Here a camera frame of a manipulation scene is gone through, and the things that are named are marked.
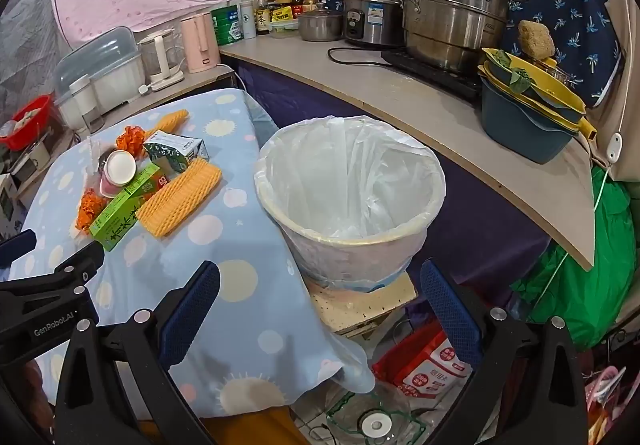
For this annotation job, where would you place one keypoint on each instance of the red-orange crumpled wrapper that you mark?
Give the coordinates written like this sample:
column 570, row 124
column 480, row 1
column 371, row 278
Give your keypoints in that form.
column 89, row 207

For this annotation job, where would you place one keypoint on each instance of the orange crumpled plastic wrapper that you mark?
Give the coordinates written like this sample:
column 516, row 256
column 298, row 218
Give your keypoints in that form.
column 131, row 136

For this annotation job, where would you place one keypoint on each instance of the blue plastic basin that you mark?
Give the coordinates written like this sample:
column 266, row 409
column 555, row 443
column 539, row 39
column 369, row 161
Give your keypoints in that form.
column 525, row 132

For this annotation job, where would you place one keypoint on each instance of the large stainless steamer pot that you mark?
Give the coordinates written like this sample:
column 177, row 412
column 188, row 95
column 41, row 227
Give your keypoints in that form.
column 455, row 15

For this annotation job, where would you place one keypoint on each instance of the red plastic basket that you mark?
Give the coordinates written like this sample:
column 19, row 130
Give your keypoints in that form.
column 27, row 122

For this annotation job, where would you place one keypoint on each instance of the blue dotted blanket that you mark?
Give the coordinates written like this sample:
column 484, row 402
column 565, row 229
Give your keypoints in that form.
column 240, row 235

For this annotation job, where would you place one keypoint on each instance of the long green box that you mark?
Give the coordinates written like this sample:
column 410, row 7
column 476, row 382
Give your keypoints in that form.
column 125, row 217

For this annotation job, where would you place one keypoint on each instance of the green plastic bag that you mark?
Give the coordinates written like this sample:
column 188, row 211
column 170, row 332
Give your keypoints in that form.
column 590, row 275

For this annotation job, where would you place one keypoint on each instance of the steel wool scrubber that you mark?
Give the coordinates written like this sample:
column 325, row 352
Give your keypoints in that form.
column 101, row 162

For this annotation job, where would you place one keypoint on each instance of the dark sauce bottle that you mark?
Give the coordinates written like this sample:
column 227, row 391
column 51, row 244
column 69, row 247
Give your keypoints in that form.
column 262, row 17

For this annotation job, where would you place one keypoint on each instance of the stacked blue yellow basins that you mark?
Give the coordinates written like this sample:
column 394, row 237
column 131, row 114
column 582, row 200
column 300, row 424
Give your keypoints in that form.
column 555, row 95

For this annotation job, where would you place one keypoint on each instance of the trash bin with white bag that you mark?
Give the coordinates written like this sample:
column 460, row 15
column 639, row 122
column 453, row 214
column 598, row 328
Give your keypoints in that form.
column 350, row 195

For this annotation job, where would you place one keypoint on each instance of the small steel pot with lid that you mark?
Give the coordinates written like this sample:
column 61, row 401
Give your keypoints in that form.
column 320, row 25

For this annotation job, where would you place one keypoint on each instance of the pink electric kettle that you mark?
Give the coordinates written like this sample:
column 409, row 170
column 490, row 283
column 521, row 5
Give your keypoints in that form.
column 200, row 42

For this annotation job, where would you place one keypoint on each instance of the white thermos bottle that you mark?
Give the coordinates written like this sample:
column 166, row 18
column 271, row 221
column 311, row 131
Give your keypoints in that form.
column 247, row 20

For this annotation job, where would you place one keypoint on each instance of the plastic dish rack with lid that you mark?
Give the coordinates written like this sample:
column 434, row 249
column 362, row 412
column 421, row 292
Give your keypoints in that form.
column 107, row 75

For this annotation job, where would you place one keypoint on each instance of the green tin can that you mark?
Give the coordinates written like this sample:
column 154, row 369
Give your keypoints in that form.
column 227, row 25

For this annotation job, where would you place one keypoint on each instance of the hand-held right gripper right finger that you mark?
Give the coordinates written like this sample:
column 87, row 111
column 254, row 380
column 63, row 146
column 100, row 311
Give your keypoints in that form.
column 450, row 315

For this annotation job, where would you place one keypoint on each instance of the wooden stool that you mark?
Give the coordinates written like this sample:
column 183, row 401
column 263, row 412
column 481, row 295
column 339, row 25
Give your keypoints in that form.
column 360, row 307

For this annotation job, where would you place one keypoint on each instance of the clear lid with green rim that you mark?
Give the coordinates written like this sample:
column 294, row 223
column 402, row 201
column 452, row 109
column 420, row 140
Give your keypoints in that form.
column 375, row 422

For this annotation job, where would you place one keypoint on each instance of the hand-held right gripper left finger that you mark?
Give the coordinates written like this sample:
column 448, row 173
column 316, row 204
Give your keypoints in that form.
column 192, row 315

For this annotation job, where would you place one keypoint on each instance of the red and white packets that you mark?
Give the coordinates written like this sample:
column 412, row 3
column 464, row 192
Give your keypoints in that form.
column 430, row 367

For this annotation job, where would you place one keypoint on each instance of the clear food container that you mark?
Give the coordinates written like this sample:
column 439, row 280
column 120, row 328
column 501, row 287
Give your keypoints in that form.
column 285, row 27

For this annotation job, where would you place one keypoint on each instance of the navy printed cloth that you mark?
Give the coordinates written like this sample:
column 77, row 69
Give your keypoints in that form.
column 565, row 0

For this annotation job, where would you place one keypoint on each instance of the glass electric kettle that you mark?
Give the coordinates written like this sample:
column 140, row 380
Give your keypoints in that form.
column 160, row 57

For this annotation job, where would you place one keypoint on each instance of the brown sponge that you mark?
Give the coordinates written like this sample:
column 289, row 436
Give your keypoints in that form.
column 536, row 39

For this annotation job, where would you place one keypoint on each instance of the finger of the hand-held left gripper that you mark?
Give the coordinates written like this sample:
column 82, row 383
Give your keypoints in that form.
column 15, row 247
column 75, row 260

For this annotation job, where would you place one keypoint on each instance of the large orange foam net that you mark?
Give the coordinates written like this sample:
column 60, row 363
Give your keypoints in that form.
column 180, row 197

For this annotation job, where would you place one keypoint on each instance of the small orange foam net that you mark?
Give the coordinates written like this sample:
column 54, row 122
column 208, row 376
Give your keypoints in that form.
column 172, row 121

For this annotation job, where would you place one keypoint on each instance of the black induction cooktop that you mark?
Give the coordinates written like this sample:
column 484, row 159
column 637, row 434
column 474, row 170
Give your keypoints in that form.
column 435, row 75

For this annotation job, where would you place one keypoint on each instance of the white plastic cup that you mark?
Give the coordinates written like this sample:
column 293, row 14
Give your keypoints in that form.
column 82, row 102

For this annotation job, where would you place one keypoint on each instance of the pink plastic cup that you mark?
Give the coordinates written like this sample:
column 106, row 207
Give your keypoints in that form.
column 120, row 167

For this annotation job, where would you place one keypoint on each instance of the stainless rice cooker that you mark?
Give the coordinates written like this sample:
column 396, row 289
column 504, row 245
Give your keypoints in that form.
column 372, row 15

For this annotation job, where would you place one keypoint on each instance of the green and white carton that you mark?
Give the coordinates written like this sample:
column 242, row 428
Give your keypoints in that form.
column 172, row 152

